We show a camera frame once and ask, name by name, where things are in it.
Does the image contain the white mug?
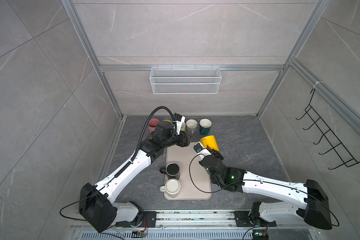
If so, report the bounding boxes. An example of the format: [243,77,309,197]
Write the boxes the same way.
[159,179,181,198]

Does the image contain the grey mug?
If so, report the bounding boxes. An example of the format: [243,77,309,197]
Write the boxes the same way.
[186,119,198,135]

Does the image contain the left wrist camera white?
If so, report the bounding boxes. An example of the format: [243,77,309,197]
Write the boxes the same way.
[172,113,186,135]

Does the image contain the beige plastic tray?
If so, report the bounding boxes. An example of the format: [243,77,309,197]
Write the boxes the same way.
[164,142,212,201]

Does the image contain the dark green mug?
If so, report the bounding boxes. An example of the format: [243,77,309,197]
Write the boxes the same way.
[199,119,212,136]

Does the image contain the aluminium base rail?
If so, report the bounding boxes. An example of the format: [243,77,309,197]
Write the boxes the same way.
[67,209,325,240]

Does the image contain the black wire hook rack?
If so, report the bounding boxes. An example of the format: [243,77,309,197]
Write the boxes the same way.
[296,89,360,170]

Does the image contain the light green mug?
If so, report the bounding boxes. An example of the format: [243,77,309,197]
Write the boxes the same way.
[181,122,186,132]

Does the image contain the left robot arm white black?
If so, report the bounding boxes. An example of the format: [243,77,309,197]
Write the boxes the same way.
[76,106,191,233]

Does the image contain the white wire mesh basket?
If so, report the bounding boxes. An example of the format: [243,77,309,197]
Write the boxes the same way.
[150,67,222,95]

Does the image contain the pink mug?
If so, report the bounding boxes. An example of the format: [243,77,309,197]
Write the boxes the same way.
[148,119,160,132]

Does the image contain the black mug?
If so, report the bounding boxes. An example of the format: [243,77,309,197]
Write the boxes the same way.
[160,163,180,180]

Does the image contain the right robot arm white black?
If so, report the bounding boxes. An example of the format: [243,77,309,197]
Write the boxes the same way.
[194,143,340,230]

